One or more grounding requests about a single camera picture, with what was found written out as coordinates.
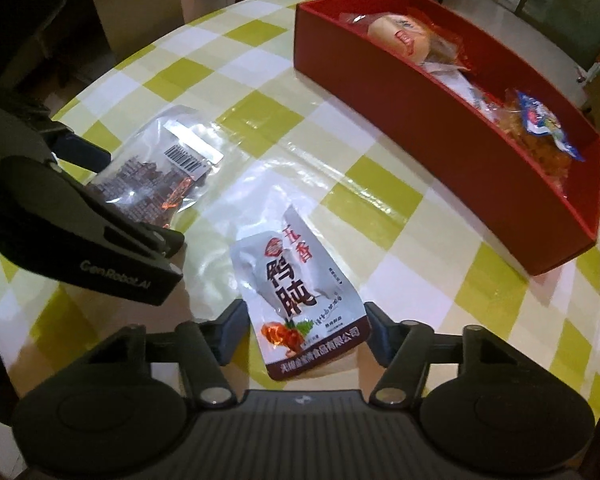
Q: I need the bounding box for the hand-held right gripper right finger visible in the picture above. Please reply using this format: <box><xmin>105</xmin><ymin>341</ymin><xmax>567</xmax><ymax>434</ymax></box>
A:
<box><xmin>362</xmin><ymin>301</ymin><xmax>556</xmax><ymax>407</ymax></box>

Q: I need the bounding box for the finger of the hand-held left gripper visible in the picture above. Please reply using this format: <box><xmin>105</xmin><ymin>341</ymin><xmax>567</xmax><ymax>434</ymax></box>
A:
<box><xmin>82</xmin><ymin>181</ymin><xmax>187</xmax><ymax>261</ymax></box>
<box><xmin>42</xmin><ymin>120</ymin><xmax>114</xmax><ymax>174</ymax></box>

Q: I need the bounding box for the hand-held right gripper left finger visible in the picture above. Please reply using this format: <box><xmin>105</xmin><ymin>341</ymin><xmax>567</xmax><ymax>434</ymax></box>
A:
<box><xmin>45</xmin><ymin>299</ymin><xmax>250</xmax><ymax>407</ymax></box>

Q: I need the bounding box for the clear packet of dark snack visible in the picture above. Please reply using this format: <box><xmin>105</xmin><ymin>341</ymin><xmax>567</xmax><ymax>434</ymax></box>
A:
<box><xmin>87</xmin><ymin>105</ymin><xmax>224</xmax><ymax>229</ymax></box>

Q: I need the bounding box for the silver snack pouch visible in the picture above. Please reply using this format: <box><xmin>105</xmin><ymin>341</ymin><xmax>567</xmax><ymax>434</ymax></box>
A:
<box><xmin>230</xmin><ymin>205</ymin><xmax>372</xmax><ymax>381</ymax></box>

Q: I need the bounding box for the red cardboard box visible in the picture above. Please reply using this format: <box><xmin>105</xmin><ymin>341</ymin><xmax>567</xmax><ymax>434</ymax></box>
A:
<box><xmin>294</xmin><ymin>0</ymin><xmax>600</xmax><ymax>277</ymax></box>

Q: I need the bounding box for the clear packet of yellow snack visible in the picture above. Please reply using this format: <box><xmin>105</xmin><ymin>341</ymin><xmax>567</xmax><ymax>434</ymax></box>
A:
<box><xmin>495</xmin><ymin>89</ymin><xmax>587</xmax><ymax>197</ymax></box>

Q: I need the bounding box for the white snack packet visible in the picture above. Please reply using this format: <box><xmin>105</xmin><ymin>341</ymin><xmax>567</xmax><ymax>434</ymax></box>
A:
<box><xmin>422</xmin><ymin>57</ymin><xmax>476</xmax><ymax>81</ymax></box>

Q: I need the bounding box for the bun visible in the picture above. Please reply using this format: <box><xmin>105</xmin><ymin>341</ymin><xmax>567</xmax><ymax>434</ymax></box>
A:
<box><xmin>340</xmin><ymin>10</ymin><xmax>466</xmax><ymax>69</ymax></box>

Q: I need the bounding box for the brown chair back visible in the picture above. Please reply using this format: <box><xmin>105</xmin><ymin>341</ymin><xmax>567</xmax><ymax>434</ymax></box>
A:
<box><xmin>89</xmin><ymin>0</ymin><xmax>187</xmax><ymax>52</ymax></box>

